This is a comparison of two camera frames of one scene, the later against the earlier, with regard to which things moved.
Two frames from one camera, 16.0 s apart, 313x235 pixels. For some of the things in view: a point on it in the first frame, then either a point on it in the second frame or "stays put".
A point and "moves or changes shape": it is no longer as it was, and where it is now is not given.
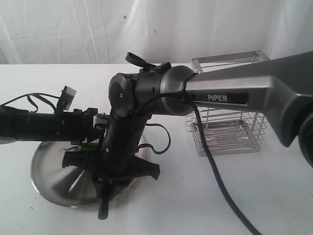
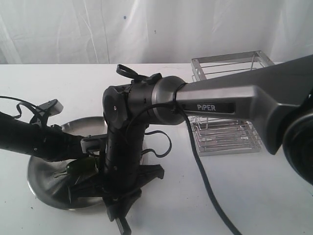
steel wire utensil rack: (227, 131) stays put
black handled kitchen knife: (104, 185) moves or changes shape
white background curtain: (104, 32) stays put
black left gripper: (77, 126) -> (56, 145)
